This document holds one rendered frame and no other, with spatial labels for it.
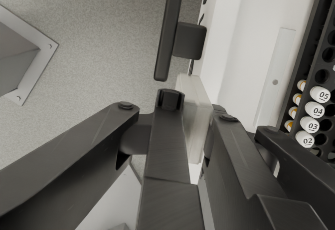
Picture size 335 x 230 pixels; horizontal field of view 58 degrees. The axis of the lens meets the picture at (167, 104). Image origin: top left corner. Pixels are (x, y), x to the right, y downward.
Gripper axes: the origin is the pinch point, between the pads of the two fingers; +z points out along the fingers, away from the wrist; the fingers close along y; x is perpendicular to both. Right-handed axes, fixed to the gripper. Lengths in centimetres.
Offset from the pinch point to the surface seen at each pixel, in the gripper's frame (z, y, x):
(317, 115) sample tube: 8.1, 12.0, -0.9
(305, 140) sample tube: 8.1, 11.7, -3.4
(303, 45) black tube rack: 12.5, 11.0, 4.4
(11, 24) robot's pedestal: 98, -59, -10
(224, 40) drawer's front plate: 6.5, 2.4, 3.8
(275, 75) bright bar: 14.5, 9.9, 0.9
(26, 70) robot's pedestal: 97, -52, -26
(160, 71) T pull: 8.1, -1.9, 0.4
